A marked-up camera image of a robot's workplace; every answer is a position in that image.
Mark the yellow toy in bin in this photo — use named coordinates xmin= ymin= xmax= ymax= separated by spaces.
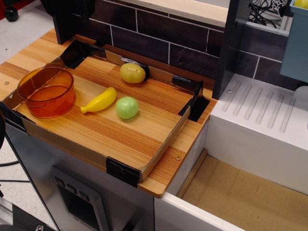
xmin=294 ymin=0 xmax=308 ymax=9

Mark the dark grey left post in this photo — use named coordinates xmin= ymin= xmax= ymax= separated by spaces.
xmin=52 ymin=12 xmax=81 ymax=44

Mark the yellow toy potato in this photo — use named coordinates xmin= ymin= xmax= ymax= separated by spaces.
xmin=120 ymin=63 xmax=146 ymax=84

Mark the silver toy oven front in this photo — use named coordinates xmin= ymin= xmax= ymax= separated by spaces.
xmin=6 ymin=125 xmax=154 ymax=231

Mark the teal plastic bin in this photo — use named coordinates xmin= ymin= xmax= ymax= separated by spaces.
xmin=280 ymin=0 xmax=308 ymax=82

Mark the cardboard fence with black tape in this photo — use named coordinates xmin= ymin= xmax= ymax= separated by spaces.
xmin=0 ymin=38 xmax=216 ymax=195

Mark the orange transparent plastic pot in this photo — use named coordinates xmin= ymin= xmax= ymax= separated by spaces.
xmin=17 ymin=67 xmax=76 ymax=118

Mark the black chair caster wheel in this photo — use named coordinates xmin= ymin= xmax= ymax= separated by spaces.
xmin=4 ymin=6 xmax=18 ymax=22

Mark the dark grey vertical post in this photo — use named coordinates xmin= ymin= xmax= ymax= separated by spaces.
xmin=212 ymin=0 xmax=250 ymax=100

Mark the black cable bundle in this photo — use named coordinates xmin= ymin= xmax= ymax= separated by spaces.
xmin=247 ymin=0 xmax=293 ymax=26

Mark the green toy apple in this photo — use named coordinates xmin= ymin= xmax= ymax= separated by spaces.
xmin=115 ymin=96 xmax=139 ymax=119

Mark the yellow toy banana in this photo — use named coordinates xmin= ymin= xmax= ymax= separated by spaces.
xmin=80 ymin=87 xmax=117 ymax=114

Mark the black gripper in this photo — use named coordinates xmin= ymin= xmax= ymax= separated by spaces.
xmin=41 ymin=0 xmax=95 ymax=22

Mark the white toy sink unit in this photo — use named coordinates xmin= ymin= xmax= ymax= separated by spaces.
xmin=154 ymin=75 xmax=308 ymax=231

